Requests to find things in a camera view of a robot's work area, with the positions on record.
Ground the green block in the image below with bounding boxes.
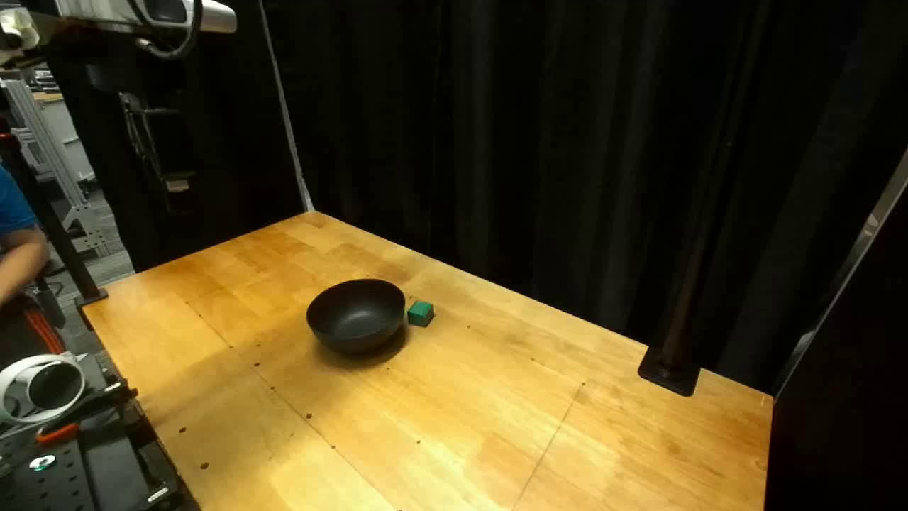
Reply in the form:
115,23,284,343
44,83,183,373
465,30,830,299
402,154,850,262
406,299,440,329

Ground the person forearm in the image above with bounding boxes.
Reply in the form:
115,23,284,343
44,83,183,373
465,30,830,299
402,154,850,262
0,225,51,306

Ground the black bowl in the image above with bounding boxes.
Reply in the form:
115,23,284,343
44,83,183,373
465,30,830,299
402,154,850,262
302,275,409,361

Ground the black curtain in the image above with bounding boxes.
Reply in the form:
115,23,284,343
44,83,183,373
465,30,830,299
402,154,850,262
54,0,908,391

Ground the white thin pole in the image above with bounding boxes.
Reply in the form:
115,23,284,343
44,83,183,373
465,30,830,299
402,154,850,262
251,0,316,215

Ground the black perforated side board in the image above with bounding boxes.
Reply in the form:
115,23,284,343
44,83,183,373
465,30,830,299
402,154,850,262
0,375,200,511

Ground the grey metal rack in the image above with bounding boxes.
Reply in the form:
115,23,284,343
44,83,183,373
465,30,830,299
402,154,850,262
0,73,102,238

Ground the black side panel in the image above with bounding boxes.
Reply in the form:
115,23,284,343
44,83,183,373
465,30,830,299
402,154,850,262
763,188,908,511

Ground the white headset device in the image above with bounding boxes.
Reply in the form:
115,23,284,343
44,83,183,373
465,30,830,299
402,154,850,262
0,350,89,429

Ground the blue shirt sleeve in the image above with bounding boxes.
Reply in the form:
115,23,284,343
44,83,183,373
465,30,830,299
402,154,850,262
0,162,43,241

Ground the black post with base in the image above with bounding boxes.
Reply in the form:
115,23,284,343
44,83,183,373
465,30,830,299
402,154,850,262
636,0,860,398

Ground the silver metal rail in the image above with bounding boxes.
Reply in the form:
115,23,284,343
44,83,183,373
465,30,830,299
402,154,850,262
772,145,908,391

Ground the black slanted frame bar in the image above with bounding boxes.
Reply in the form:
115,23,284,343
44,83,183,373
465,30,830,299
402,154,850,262
6,140,111,306

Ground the orange handled tool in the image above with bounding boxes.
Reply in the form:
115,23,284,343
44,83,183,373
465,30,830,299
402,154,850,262
30,419,84,449

